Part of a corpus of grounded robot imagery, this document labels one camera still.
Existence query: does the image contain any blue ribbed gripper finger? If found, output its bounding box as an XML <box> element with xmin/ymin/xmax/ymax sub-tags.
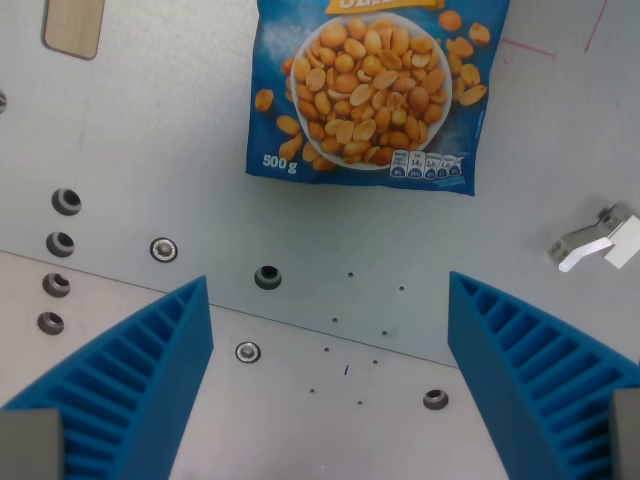
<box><xmin>0</xmin><ymin>275</ymin><xmax>215</xmax><ymax>480</ymax></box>
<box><xmin>447</xmin><ymin>271</ymin><xmax>640</xmax><ymax>480</ymax></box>

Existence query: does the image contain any wooden panel insert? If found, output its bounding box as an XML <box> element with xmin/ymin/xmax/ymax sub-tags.
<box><xmin>42</xmin><ymin>0</ymin><xmax>106</xmax><ymax>61</ymax></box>

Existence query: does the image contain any blue peanut bag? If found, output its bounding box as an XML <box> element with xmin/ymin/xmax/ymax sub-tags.
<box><xmin>244</xmin><ymin>0</ymin><xmax>515</xmax><ymax>198</ymax></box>

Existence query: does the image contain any metal bracket with white tab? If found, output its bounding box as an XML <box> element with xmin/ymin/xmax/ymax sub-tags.
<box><xmin>547</xmin><ymin>202</ymin><xmax>640</xmax><ymax>274</ymax></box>

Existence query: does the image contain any silver hex bolt with washer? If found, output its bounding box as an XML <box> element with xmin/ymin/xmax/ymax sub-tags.
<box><xmin>149</xmin><ymin>237</ymin><xmax>180</xmax><ymax>263</ymax></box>
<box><xmin>234</xmin><ymin>340</ymin><xmax>262</xmax><ymax>365</ymax></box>

